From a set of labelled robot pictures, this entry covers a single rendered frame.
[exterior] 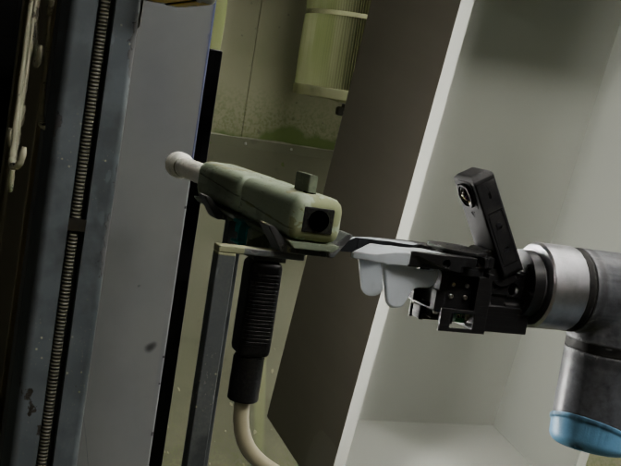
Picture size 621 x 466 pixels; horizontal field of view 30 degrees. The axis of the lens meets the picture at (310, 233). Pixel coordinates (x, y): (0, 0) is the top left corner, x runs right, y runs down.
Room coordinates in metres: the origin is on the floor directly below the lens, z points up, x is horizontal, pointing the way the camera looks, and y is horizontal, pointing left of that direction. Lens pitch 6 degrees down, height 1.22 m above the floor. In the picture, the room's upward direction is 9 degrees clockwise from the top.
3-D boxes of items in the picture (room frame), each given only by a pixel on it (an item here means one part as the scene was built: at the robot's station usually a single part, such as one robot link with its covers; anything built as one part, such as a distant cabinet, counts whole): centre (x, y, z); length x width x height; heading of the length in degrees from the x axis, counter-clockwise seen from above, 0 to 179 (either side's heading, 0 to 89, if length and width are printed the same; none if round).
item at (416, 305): (1.18, -0.18, 1.06); 0.12 x 0.08 x 0.09; 112
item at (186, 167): (1.20, 0.09, 1.05); 0.49 x 0.05 x 0.23; 22
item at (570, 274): (1.22, -0.25, 1.07); 0.10 x 0.05 x 0.09; 22
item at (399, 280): (1.12, -0.09, 1.07); 0.09 x 0.03 x 0.06; 121
